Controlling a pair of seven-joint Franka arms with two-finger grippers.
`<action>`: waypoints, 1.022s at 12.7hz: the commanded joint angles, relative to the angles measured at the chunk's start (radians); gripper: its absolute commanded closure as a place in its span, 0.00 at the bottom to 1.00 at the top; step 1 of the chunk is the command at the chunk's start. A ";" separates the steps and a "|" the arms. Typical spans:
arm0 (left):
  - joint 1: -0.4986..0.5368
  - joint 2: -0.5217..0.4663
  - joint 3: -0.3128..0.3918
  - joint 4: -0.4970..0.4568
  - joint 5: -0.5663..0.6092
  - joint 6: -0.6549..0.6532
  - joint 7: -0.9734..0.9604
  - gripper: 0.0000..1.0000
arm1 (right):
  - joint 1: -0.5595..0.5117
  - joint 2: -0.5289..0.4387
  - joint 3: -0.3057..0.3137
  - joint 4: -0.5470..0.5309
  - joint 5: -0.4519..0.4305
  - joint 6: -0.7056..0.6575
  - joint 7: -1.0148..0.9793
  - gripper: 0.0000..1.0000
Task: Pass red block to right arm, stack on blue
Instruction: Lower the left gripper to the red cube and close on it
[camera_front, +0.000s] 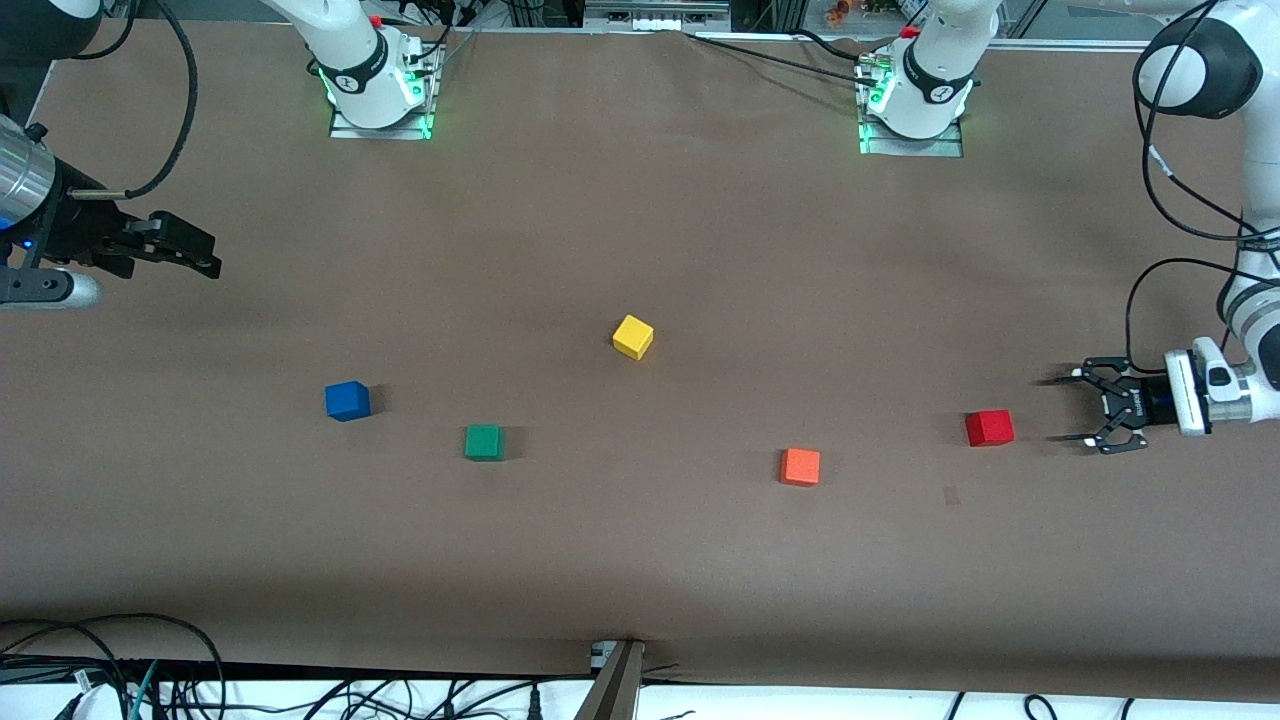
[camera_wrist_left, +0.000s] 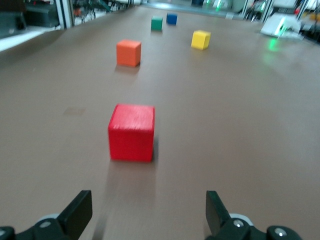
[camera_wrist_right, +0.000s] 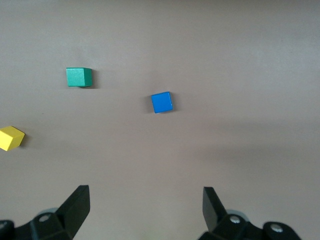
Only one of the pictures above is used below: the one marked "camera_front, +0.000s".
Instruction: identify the red wooden block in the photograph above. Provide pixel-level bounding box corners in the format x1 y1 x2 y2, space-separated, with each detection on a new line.
965 409 1016 448

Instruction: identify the blue wooden block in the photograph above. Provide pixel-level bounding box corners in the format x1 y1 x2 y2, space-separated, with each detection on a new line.
325 380 372 423

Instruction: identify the yellow wooden block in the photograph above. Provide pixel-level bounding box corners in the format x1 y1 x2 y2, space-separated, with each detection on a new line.
612 314 655 362

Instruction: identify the brown table cover sheet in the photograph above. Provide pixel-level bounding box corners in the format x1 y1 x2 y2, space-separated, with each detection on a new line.
0 18 1280 701

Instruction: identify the grey power strip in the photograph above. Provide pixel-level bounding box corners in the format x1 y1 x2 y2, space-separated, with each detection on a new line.
583 0 733 33

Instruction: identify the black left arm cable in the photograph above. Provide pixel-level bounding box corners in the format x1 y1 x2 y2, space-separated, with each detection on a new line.
1124 257 1243 377
1130 0 1280 246

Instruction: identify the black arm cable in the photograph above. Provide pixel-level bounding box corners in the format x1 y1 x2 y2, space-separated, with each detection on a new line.
1130 0 1280 246
60 0 141 61
1124 257 1243 377
68 0 201 199

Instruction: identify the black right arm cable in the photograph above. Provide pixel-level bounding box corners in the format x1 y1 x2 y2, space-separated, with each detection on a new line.
60 0 141 61
68 0 201 199

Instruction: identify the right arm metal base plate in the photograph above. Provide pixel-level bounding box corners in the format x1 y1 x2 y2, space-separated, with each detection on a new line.
328 40 441 141

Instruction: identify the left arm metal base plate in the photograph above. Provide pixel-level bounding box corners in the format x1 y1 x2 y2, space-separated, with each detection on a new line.
858 55 966 158

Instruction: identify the aluminium table edge rail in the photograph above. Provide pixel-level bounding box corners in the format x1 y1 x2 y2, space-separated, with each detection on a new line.
960 38 1151 51

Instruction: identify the black floor cable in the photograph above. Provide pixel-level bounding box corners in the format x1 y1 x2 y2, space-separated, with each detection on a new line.
0 612 229 720

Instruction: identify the teal floor cable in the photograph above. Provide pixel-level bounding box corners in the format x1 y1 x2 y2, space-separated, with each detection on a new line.
125 660 161 720

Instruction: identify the black base cable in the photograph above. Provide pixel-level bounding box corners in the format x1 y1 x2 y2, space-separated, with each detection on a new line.
790 28 871 66
683 30 881 89

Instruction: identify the grey metal bracket post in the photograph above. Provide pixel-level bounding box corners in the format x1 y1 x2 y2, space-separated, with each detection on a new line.
575 638 647 720

